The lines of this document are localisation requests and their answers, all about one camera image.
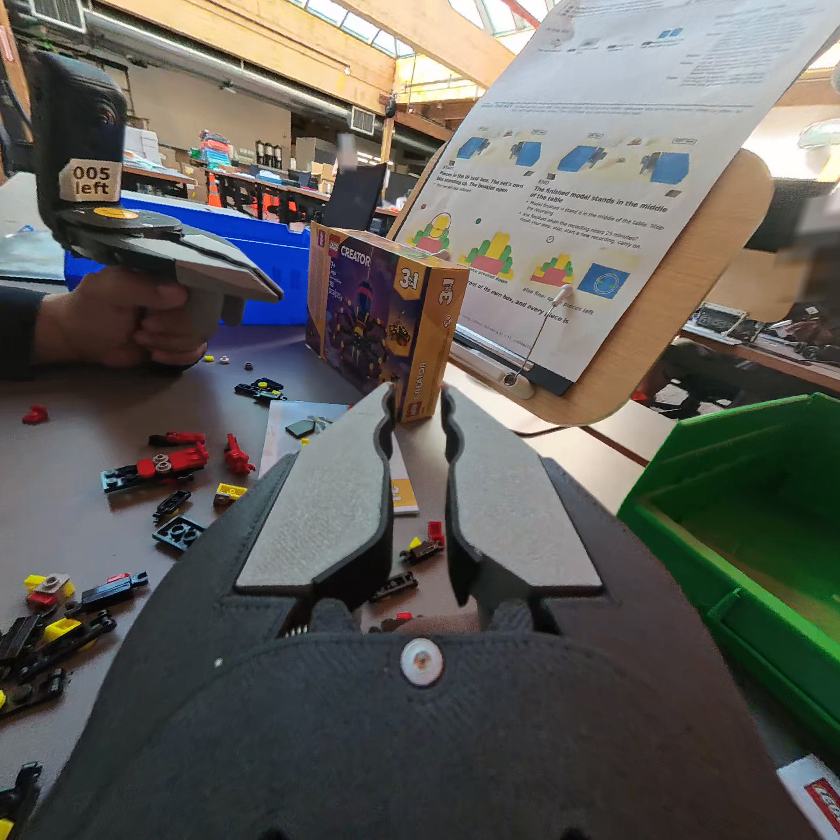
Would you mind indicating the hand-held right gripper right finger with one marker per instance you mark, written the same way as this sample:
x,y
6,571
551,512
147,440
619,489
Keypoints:
x,y
525,519

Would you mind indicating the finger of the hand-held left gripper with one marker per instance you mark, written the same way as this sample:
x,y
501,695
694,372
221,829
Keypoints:
x,y
223,269

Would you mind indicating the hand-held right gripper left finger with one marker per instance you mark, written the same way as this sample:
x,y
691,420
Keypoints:
x,y
315,519

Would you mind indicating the pile of lego pieces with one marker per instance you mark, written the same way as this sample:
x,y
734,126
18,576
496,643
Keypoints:
x,y
79,591

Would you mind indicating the person's left forearm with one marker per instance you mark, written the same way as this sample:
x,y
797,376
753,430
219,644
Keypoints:
x,y
20,328

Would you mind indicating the purple lego set box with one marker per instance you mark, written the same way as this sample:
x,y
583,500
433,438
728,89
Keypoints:
x,y
381,315

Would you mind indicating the red brown lego body assembly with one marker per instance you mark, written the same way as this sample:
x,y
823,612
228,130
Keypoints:
x,y
158,466

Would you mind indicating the person's left hand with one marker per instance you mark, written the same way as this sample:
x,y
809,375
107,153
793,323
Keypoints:
x,y
118,322

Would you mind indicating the blue plastic bin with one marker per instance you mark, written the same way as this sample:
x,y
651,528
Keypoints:
x,y
236,250

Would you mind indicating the open spider instruction booklet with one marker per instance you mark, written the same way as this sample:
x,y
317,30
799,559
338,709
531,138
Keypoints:
x,y
295,440

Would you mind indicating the green plastic bin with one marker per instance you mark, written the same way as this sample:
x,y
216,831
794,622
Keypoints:
x,y
748,538

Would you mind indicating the background workbench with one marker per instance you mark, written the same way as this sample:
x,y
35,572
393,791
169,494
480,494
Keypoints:
x,y
761,348

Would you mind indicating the printed instruction sheet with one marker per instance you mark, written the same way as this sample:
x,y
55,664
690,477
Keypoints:
x,y
617,171

